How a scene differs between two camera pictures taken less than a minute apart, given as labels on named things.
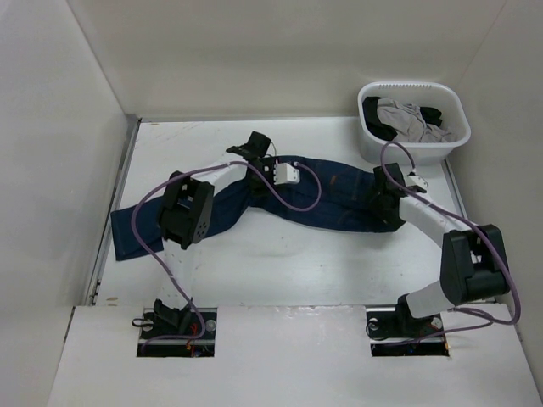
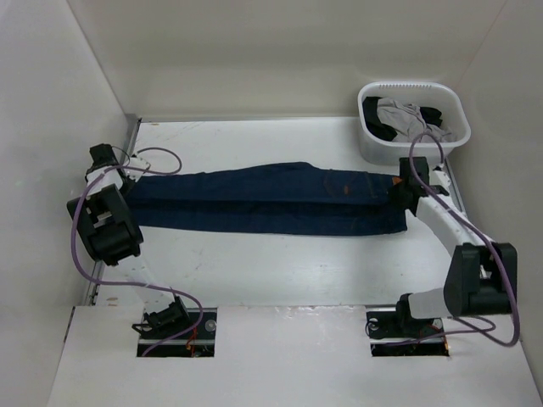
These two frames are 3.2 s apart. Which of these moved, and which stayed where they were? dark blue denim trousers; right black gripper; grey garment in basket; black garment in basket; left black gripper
Moved: right black gripper; dark blue denim trousers; left black gripper
Stayed: black garment in basket; grey garment in basket
